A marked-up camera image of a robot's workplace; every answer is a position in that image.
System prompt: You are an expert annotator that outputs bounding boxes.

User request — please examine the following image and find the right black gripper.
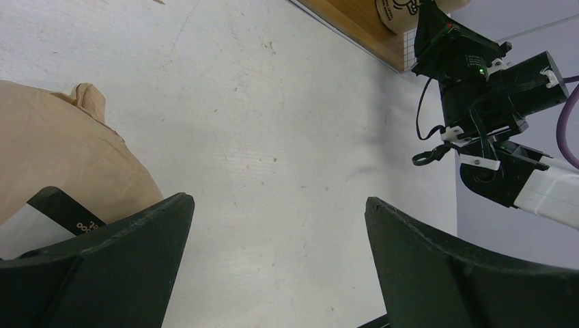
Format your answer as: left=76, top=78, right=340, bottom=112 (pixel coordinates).
left=412, top=1, right=512, bottom=132

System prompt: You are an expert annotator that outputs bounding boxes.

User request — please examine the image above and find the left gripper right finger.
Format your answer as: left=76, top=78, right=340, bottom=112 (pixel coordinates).
left=365, top=197, right=578, bottom=327

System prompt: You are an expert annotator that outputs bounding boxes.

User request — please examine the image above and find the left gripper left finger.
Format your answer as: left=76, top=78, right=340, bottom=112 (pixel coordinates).
left=1, top=193, right=195, bottom=327

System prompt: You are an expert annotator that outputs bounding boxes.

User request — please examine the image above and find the brown roll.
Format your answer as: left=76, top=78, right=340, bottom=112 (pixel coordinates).
left=0, top=80, right=165, bottom=261
left=375, top=0, right=471, bottom=34

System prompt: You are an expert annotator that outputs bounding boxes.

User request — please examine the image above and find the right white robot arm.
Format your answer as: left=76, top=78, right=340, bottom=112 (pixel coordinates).
left=412, top=1, right=578, bottom=228

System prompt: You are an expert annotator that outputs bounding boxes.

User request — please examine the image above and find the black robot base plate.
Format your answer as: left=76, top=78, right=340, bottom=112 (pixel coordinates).
left=358, top=314, right=391, bottom=328

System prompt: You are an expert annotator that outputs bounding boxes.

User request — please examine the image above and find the white wire wooden shelf rack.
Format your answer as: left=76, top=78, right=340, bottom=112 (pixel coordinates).
left=293, top=0, right=416, bottom=72

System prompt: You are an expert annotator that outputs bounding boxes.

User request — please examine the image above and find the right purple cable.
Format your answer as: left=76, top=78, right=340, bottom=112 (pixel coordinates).
left=555, top=74, right=579, bottom=172

